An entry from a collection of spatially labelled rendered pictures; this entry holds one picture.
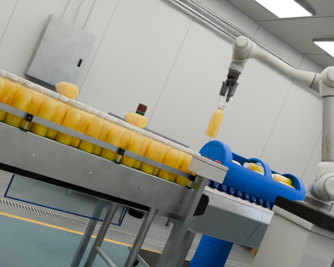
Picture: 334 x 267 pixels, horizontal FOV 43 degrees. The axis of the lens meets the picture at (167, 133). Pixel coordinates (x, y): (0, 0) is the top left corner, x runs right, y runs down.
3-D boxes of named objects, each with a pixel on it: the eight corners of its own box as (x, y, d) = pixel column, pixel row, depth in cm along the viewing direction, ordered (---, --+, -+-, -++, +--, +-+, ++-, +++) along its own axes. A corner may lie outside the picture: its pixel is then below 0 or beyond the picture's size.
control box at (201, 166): (221, 184, 241) (229, 167, 241) (196, 174, 230) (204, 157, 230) (211, 178, 249) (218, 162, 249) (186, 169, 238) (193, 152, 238)
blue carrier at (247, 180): (299, 215, 312) (309, 179, 316) (217, 185, 263) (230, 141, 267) (270, 207, 336) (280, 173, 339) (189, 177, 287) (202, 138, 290)
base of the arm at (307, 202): (337, 220, 256) (341, 211, 256) (318, 211, 243) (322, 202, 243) (312, 210, 271) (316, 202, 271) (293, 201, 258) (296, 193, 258)
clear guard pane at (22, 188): (119, 224, 283) (148, 158, 284) (5, 195, 240) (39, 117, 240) (119, 224, 284) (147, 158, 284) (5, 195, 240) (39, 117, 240)
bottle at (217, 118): (217, 138, 263) (227, 110, 265) (206, 133, 262) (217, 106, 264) (213, 138, 270) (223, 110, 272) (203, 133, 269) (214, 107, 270)
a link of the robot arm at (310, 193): (327, 206, 262) (341, 173, 263) (334, 207, 244) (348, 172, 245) (302, 195, 266) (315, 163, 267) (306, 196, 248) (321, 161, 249)
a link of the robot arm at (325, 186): (341, 201, 244) (350, 203, 223) (311, 199, 247) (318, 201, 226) (343, 71, 253) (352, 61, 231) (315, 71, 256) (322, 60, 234)
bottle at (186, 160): (183, 184, 252) (195, 155, 252) (186, 186, 245) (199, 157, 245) (173, 180, 250) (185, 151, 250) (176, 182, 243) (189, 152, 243)
